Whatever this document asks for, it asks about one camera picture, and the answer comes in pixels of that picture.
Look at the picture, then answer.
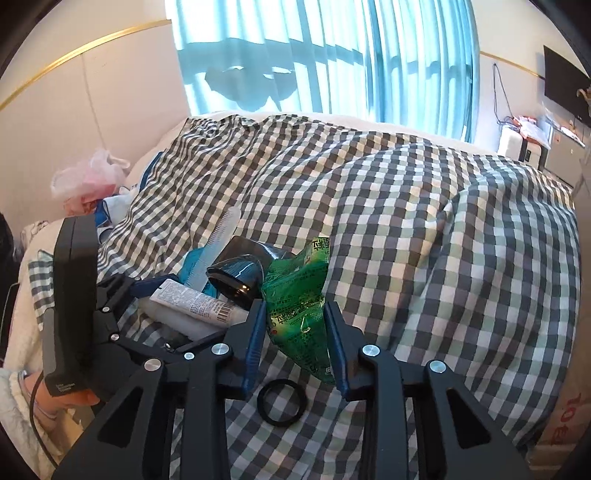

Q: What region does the grey cabinet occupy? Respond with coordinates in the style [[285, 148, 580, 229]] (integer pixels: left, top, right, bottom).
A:
[[549, 128, 588, 186]]

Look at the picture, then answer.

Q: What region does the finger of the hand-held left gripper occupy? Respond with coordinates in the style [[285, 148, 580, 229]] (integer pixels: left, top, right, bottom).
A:
[[96, 274, 158, 325], [112, 331, 223, 366]]

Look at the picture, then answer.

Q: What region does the blue white garment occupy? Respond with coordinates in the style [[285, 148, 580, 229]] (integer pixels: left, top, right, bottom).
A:
[[93, 151, 163, 243]]

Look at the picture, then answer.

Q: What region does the pink plastic bag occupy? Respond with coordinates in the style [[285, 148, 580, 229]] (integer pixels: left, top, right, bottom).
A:
[[50, 148, 131, 216]]

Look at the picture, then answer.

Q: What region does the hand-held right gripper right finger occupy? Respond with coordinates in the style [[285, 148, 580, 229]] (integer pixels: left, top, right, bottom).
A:
[[323, 300, 527, 480]]

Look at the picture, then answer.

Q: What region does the clear plastic comb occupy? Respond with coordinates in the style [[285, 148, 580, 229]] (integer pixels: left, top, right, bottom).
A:
[[188, 206, 243, 291]]

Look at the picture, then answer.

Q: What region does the white squeeze tube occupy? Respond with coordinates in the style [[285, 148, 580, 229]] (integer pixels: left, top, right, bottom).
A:
[[148, 278, 251, 328]]

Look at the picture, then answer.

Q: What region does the person's left hand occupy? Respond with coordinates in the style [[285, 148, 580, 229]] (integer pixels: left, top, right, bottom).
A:
[[31, 374, 100, 420]]

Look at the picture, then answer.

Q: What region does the green snack packet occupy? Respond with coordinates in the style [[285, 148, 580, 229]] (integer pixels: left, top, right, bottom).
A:
[[261, 236, 337, 385]]

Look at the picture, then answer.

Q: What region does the cardboard box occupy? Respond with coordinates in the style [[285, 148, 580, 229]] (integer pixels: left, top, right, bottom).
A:
[[526, 377, 591, 468]]

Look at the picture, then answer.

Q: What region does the black rubber ring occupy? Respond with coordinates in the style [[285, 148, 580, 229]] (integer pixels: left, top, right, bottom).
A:
[[257, 378, 308, 426]]

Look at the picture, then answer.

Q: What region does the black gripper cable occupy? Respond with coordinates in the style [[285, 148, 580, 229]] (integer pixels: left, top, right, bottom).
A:
[[28, 377, 63, 468]]

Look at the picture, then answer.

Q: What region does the teal window curtain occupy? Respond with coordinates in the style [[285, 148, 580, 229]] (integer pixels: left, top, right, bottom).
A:
[[165, 0, 482, 145]]

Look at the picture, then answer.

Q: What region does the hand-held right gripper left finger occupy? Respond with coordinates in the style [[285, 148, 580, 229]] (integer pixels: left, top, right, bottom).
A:
[[51, 299, 269, 480]]

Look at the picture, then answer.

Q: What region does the checkered blanket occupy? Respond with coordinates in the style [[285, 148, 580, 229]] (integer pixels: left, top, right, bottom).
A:
[[28, 113, 581, 480]]

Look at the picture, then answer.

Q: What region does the hanging wall cable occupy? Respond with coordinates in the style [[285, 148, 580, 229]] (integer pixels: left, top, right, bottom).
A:
[[491, 62, 514, 129]]

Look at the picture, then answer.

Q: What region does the white small appliance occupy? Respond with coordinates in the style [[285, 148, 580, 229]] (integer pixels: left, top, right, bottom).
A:
[[498, 128, 542, 163]]

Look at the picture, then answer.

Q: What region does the black wall television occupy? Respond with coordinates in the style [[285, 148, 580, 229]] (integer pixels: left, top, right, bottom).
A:
[[542, 45, 591, 124]]

